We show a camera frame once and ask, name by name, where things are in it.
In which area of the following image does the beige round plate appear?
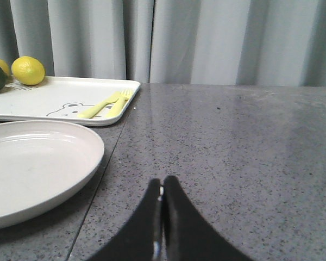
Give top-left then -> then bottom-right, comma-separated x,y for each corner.
0,120 -> 104,229

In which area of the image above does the yellow plastic knife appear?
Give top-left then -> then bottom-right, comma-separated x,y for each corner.
77,91 -> 121,119

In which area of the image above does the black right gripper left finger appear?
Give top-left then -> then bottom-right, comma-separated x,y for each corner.
89,179 -> 161,260

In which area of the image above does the white bear-print tray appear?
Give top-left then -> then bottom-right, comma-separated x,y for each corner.
0,76 -> 141,126

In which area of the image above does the yellow lemon left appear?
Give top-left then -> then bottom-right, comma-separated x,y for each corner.
0,59 -> 11,77

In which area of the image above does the grey curtain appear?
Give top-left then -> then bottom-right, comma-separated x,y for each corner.
0,1 -> 326,86

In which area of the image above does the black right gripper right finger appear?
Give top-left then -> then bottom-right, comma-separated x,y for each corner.
164,176 -> 251,260

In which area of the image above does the yellow plastic fork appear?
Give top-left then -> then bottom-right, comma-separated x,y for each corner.
106,89 -> 133,118

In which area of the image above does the yellow lemon right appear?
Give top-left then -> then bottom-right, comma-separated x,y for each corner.
11,56 -> 46,86

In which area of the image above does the yellow lemon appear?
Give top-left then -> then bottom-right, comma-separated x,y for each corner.
11,56 -> 46,86
0,59 -> 11,77

